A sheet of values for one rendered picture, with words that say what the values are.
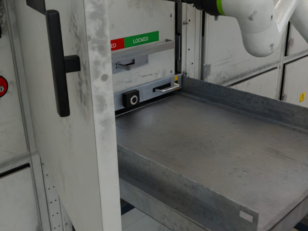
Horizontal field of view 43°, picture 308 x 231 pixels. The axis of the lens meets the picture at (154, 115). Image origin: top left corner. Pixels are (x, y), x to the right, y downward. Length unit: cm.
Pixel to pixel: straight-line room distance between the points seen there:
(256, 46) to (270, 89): 96
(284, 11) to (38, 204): 94
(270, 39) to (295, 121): 29
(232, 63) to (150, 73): 48
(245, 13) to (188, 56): 49
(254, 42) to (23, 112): 67
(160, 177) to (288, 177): 32
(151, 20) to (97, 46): 89
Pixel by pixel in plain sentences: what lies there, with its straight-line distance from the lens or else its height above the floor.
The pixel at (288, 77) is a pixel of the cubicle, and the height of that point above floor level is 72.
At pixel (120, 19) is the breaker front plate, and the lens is 128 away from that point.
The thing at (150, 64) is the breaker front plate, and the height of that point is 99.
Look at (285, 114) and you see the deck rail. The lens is 130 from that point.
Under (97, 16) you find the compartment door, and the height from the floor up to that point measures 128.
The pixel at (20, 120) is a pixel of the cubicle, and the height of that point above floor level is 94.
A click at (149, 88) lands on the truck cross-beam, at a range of 140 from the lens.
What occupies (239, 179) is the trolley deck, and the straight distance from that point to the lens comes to 97.
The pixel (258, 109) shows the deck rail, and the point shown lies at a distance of 135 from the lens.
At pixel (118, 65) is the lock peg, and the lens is 128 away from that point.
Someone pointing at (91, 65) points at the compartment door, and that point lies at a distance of 49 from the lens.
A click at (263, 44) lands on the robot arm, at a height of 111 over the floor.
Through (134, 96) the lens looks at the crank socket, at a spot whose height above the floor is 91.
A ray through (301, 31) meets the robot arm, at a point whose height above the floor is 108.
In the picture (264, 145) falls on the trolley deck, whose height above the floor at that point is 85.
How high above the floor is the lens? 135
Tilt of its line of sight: 23 degrees down
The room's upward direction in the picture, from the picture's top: 1 degrees counter-clockwise
